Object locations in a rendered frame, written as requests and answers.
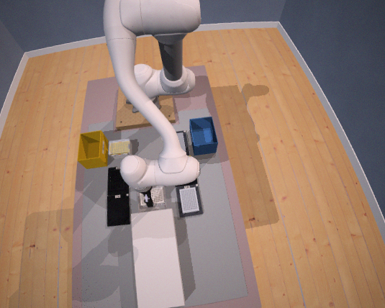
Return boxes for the grey flat work mat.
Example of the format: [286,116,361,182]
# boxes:
[81,108,248,308]

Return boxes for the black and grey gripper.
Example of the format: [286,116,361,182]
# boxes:
[140,186,155,207]

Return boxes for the blue open-top bin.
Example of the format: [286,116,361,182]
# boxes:
[189,117,218,155]

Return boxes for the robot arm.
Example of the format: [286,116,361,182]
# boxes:
[103,0,201,192]

